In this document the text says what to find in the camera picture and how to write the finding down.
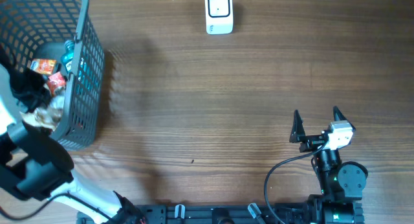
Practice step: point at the grey plastic shopping basket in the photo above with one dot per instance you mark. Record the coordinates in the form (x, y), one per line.
(32, 29)

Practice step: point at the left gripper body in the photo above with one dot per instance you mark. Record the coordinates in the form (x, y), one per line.
(30, 89)

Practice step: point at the white barcode scanner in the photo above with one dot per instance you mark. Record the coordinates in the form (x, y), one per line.
(219, 16)

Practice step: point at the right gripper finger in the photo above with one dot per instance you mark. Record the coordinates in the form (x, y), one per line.
(338, 116)
(297, 133)

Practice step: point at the beige snack pouch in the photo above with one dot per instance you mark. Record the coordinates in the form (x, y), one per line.
(46, 117)

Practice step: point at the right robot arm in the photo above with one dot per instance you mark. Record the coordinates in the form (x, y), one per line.
(341, 183)

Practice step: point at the red small packet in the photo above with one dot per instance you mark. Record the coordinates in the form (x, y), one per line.
(56, 83)

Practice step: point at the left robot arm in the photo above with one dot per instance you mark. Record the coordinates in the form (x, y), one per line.
(34, 166)

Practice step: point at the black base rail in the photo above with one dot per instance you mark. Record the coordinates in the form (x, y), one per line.
(252, 213)

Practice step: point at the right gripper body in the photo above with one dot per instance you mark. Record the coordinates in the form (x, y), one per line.
(311, 143)

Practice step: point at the orange small box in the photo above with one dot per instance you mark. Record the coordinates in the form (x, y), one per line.
(44, 66)

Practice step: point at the blue mouthwash bottle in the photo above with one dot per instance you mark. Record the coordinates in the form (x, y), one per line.
(67, 58)

